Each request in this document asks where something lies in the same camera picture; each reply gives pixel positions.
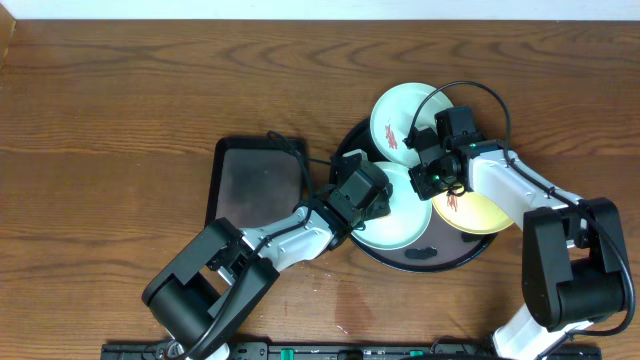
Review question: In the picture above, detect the yellow green scrubbing sponge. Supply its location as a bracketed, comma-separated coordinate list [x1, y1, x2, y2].
[370, 213, 391, 220]

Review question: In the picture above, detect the light green plate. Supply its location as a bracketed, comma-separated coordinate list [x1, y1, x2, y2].
[352, 161, 432, 250]
[369, 83, 435, 168]

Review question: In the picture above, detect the yellow plate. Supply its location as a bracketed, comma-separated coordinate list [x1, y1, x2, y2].
[431, 192, 514, 235]

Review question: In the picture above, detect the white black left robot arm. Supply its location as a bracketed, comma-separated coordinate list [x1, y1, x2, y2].
[141, 154, 392, 359]

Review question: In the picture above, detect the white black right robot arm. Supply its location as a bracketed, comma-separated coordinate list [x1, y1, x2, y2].
[405, 107, 636, 359]

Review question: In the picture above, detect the round black serving tray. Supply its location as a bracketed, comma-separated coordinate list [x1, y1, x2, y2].
[336, 118, 497, 273]

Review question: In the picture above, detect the black rectangular water tray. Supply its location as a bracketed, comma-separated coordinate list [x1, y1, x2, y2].
[205, 136, 305, 228]

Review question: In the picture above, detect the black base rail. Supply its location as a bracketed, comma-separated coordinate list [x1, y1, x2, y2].
[101, 340, 603, 360]

